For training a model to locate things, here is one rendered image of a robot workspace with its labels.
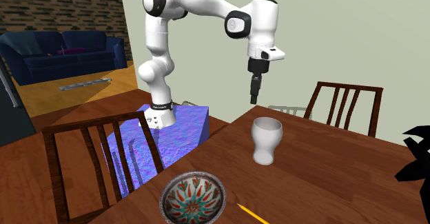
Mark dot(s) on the dark blue sofa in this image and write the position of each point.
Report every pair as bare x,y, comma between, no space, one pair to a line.
67,63

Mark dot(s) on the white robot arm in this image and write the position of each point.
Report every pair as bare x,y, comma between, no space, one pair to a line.
158,38

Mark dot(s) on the patterned ceramic bowl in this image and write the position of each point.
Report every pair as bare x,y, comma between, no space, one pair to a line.
193,199

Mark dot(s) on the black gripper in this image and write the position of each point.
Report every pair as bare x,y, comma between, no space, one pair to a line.
258,66

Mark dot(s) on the brown wooden table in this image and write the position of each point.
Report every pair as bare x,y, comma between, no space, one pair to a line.
319,179

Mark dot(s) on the blue patterned robot stand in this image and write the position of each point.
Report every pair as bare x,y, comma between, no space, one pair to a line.
183,132

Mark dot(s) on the dark wooden chair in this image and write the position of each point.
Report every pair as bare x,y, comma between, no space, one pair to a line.
50,156
377,112

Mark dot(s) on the white cup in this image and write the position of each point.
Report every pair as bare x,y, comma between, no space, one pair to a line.
265,139

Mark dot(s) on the grey flat bar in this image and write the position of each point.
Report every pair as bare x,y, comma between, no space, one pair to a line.
84,84

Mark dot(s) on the black jagged object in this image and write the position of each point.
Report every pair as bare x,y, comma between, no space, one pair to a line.
416,169

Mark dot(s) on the yellow pencil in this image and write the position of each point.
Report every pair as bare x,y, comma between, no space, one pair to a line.
252,214

